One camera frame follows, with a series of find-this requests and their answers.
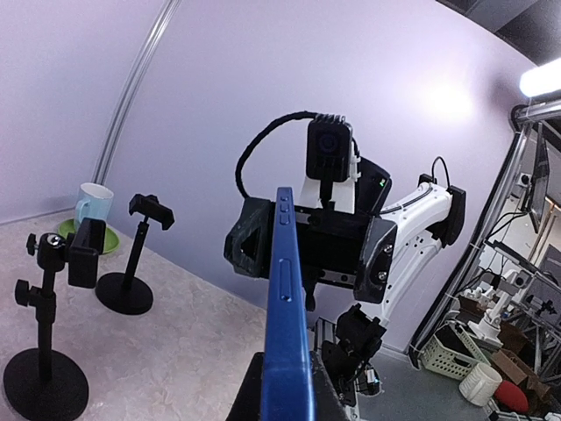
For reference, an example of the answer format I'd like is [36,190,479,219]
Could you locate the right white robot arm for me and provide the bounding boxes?
[224,158,465,329]

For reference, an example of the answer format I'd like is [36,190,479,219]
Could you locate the white blue mug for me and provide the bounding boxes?
[74,182,114,230]

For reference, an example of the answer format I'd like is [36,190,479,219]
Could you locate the phone with dark-blue case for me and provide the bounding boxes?
[260,187,316,420]

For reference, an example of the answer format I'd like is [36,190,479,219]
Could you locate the right aluminium frame post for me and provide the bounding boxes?
[92,0,182,185]

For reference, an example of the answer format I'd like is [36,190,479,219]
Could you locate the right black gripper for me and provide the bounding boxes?
[224,197,397,303]

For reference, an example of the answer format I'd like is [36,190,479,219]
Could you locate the white ribbed cup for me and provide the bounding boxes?
[458,362,503,407]

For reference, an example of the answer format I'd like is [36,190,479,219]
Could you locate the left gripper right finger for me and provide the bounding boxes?
[309,351,348,421]

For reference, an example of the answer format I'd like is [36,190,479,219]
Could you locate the black clamp stand right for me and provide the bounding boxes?
[95,194,174,316]

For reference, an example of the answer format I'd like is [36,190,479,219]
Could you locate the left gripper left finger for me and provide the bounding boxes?
[227,353,264,421]

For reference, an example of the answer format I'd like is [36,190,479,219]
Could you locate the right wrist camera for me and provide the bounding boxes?
[299,114,360,214]

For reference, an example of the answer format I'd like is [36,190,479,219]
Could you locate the red round object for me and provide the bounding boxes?
[494,381,529,414]

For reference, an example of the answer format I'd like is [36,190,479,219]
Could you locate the green saucer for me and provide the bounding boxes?
[58,218,120,254]

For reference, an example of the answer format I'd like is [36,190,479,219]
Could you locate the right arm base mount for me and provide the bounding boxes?
[312,303,386,420]

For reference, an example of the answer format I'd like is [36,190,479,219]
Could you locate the ceiling light tube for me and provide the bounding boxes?
[519,58,561,97]

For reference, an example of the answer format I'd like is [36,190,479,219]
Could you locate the black clamp phone stand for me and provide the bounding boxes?
[3,218,106,420]

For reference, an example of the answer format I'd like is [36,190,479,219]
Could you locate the white plastic basket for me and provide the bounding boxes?
[420,322,489,380]

